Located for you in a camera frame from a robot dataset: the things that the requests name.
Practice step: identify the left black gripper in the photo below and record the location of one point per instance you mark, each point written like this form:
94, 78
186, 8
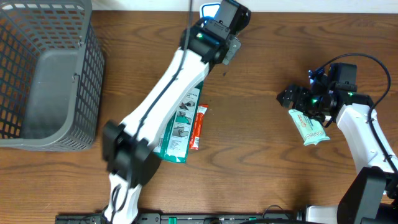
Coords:
236, 47

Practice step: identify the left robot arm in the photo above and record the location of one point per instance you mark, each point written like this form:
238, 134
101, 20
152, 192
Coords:
128, 147

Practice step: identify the red snack packet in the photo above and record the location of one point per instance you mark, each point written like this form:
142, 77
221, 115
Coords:
197, 126

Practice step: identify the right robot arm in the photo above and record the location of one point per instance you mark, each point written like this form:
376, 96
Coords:
372, 197

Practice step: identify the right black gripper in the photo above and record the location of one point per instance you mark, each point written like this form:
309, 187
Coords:
299, 104

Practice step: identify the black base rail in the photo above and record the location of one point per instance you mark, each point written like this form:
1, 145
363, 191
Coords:
157, 218

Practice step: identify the grey plastic mesh basket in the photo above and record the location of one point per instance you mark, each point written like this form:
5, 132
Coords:
52, 70

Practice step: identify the mint green wipes packet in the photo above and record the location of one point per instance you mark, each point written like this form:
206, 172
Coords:
310, 130

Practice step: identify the white green glove package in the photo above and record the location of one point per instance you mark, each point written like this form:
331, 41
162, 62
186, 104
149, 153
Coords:
175, 138

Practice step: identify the white barcode scanner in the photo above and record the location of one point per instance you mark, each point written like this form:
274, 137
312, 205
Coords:
209, 9

